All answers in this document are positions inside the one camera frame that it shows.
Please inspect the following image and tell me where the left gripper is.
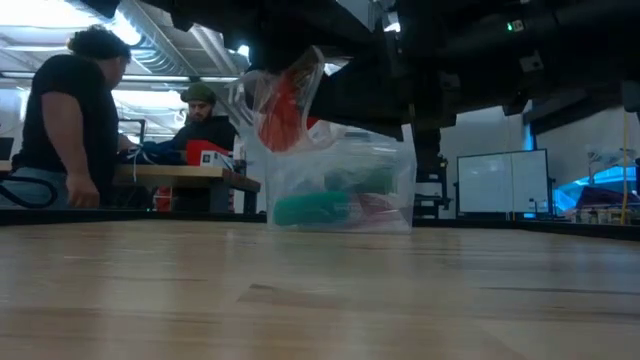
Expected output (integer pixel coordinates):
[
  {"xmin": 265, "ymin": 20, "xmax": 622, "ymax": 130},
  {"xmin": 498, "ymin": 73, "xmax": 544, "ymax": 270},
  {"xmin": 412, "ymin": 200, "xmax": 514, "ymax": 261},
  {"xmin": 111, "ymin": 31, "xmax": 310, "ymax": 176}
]
[{"xmin": 219, "ymin": 0, "xmax": 381, "ymax": 74}]

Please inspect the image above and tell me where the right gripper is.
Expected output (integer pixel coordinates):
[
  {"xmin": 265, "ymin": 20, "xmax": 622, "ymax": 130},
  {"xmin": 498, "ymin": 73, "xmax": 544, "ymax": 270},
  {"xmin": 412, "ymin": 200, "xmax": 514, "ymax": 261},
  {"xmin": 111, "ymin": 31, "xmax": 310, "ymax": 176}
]
[{"xmin": 309, "ymin": 0, "xmax": 531, "ymax": 142}]

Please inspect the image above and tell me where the red elastic bandage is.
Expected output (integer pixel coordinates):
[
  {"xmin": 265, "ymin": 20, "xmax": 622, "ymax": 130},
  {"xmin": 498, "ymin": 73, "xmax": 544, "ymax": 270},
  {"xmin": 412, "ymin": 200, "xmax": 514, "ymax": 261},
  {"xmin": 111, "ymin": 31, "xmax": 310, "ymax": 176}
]
[{"xmin": 258, "ymin": 74, "xmax": 321, "ymax": 153}]

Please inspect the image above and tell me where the clear plastic zip bag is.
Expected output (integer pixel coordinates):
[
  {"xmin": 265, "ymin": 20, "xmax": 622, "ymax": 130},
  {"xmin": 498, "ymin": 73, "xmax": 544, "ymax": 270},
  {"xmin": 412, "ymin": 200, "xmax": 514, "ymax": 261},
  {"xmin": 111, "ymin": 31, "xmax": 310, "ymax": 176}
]
[{"xmin": 227, "ymin": 45, "xmax": 347, "ymax": 157}]

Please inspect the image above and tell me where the clear plastic storage bin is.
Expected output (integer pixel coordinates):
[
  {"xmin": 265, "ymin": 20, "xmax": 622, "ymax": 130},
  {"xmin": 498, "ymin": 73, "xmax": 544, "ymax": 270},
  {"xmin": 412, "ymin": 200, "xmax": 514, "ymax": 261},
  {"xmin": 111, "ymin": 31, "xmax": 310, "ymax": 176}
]
[{"xmin": 264, "ymin": 124, "xmax": 418, "ymax": 235}]

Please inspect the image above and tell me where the pink bandage roll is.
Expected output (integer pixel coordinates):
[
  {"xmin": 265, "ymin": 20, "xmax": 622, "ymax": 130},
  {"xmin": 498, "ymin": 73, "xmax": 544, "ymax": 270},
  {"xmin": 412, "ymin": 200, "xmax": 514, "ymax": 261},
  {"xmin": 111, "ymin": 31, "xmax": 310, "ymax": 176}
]
[{"xmin": 349, "ymin": 192, "xmax": 414, "ymax": 232}]

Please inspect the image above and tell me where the black shelf cart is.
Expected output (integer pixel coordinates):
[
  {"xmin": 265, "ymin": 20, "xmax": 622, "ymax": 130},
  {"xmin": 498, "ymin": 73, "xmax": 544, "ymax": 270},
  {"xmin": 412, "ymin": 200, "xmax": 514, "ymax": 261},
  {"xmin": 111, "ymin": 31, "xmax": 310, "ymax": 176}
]
[{"xmin": 413, "ymin": 129, "xmax": 453, "ymax": 220}]

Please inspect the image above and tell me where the person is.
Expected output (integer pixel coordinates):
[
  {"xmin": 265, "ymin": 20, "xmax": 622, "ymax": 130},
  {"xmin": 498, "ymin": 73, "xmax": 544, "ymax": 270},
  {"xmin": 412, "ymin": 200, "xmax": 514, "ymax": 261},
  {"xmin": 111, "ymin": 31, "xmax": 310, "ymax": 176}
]
[
  {"xmin": 9, "ymin": 24, "xmax": 139, "ymax": 210},
  {"xmin": 142, "ymin": 82, "xmax": 239, "ymax": 166}
]

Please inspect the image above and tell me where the white printed carton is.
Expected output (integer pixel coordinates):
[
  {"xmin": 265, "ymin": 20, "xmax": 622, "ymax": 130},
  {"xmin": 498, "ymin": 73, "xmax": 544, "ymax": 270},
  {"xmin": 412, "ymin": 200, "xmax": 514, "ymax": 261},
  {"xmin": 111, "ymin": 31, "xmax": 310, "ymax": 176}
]
[{"xmin": 199, "ymin": 149, "xmax": 236, "ymax": 172}]

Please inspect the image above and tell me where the red box on workbench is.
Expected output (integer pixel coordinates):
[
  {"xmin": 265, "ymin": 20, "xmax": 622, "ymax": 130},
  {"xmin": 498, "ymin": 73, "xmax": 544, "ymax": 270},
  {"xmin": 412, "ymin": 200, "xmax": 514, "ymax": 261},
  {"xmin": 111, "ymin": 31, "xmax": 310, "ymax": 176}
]
[{"xmin": 185, "ymin": 139, "xmax": 231, "ymax": 167}]

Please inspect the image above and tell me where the long ceiling light strip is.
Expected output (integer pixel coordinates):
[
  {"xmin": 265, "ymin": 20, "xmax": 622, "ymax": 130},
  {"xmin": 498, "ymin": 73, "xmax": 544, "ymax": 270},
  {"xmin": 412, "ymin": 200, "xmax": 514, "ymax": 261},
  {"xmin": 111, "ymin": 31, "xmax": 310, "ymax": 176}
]
[{"xmin": 0, "ymin": 72, "xmax": 241, "ymax": 85}]

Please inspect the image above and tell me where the white whiteboard on stand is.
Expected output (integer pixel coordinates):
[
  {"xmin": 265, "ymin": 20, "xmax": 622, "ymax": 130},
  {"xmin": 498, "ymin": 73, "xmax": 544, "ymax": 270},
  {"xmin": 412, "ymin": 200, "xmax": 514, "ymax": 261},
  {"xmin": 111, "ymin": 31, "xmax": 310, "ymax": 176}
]
[{"xmin": 455, "ymin": 148, "xmax": 552, "ymax": 216}]

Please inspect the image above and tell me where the wooden workbench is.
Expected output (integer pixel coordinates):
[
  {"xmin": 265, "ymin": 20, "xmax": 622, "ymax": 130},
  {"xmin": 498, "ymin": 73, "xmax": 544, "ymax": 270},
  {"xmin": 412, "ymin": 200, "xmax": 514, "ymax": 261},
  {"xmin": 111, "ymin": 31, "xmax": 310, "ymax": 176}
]
[{"xmin": 0, "ymin": 158, "xmax": 261, "ymax": 216}]

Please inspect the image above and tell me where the blue cloth bundle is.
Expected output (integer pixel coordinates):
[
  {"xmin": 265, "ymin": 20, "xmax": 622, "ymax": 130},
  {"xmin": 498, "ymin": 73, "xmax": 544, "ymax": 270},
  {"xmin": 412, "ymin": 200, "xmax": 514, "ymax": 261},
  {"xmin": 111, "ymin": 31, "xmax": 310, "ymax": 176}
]
[{"xmin": 119, "ymin": 141, "xmax": 187, "ymax": 166}]

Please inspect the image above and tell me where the red storage drawer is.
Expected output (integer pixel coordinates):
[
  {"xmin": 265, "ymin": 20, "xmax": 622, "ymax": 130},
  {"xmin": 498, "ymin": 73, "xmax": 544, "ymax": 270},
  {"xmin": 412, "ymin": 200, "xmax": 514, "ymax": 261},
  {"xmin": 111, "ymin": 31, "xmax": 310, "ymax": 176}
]
[{"xmin": 154, "ymin": 187, "xmax": 175, "ymax": 214}]

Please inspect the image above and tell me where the yellow hanging cable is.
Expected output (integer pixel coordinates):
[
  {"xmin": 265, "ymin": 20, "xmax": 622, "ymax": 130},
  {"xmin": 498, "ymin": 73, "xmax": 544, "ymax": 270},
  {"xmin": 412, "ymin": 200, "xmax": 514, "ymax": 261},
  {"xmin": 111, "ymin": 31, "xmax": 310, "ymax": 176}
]
[{"xmin": 619, "ymin": 112, "xmax": 630, "ymax": 226}]

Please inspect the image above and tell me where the black looped base cable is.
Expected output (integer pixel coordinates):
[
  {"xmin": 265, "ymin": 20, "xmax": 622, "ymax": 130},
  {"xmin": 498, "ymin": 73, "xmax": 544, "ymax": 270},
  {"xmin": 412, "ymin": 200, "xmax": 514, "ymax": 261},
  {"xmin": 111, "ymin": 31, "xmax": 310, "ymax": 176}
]
[{"xmin": 0, "ymin": 175, "xmax": 60, "ymax": 210}]

